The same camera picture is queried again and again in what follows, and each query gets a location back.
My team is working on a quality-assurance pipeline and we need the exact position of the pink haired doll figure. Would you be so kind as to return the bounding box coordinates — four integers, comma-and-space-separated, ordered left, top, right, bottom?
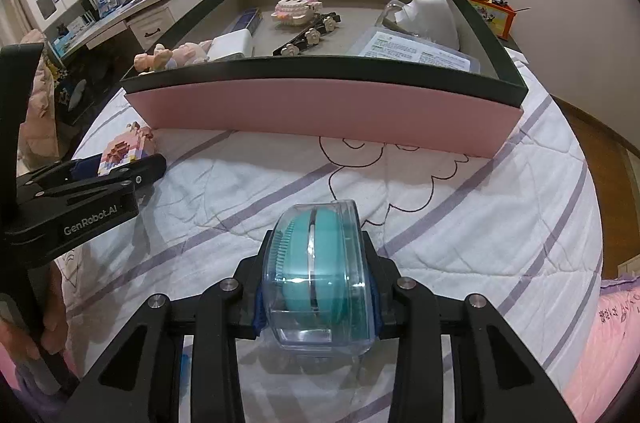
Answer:
134, 39, 213, 73

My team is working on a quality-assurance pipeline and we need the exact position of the white power adapter plug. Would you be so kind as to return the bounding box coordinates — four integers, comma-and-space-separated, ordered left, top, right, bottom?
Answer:
207, 28, 254, 62

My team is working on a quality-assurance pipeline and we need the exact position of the teal brush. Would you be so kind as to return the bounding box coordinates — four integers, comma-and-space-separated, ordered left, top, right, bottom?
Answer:
262, 200, 376, 357

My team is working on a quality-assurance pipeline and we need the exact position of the blue stick pack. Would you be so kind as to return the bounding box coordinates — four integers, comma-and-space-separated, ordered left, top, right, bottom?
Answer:
224, 8, 262, 36

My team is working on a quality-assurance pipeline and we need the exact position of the pink Hello Kitty block figure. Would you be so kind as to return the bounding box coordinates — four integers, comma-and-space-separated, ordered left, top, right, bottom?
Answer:
271, 0, 322, 26

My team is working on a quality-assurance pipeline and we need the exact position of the clear plastic packet with leaflet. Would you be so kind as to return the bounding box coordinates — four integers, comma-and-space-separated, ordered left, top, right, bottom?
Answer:
347, 26, 480, 74

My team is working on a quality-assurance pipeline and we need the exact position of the white plug-in night light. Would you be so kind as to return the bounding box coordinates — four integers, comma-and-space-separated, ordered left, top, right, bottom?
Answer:
395, 0, 460, 50

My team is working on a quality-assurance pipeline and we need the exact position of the person left hand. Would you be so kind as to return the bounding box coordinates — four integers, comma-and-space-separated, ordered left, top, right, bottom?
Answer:
0, 261, 72, 364

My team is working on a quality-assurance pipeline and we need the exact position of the pink down jacket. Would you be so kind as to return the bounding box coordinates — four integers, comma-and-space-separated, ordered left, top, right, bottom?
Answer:
18, 48, 60, 170

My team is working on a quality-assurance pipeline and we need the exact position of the black office chair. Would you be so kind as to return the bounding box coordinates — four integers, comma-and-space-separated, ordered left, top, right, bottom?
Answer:
55, 48, 122, 126

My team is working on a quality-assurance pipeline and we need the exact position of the pink bed blanket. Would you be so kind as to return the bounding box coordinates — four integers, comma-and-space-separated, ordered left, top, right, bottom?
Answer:
563, 276, 639, 422

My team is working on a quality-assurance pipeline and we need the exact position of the white striped table cloth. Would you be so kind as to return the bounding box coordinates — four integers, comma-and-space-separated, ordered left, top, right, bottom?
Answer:
54, 47, 606, 423

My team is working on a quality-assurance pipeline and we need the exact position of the white desk with drawers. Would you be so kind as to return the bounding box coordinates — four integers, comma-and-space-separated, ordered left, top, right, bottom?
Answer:
53, 0, 203, 59

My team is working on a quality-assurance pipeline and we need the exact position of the black and pink storage box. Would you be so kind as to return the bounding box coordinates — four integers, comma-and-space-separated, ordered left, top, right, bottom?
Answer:
122, 0, 528, 157

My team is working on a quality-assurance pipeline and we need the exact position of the red toy crate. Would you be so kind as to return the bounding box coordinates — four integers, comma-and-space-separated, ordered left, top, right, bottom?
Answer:
468, 0, 516, 40

